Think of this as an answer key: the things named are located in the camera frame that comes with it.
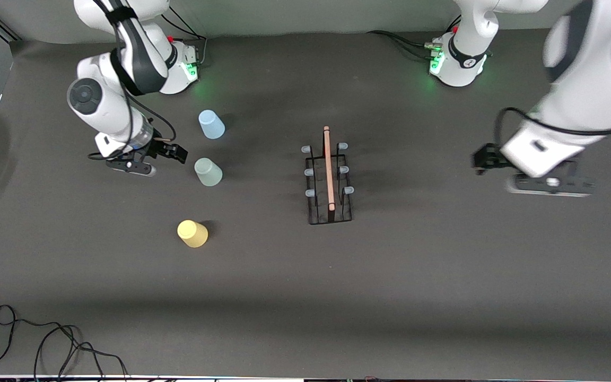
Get thin black loose cable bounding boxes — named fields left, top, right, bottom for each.
left=34, top=325, right=128, bottom=381
left=0, top=305, right=81, bottom=375

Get dark grey table mat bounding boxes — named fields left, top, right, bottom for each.
left=0, top=24, right=611, bottom=378

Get pale green plastic cup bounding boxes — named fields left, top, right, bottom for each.
left=194, top=158, right=223, bottom=187

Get light blue plastic cup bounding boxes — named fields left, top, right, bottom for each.
left=198, top=110, right=226, bottom=140

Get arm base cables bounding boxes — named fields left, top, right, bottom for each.
left=160, top=13, right=208, bottom=68
left=366, top=16, right=462, bottom=60

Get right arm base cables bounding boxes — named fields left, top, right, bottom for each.
left=160, top=13, right=208, bottom=68

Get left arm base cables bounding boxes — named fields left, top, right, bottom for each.
left=366, top=16, right=462, bottom=60

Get yellow plastic cup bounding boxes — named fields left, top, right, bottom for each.
left=177, top=220, right=209, bottom=248

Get black wire cup holder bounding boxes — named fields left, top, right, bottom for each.
left=301, top=126, right=355, bottom=225

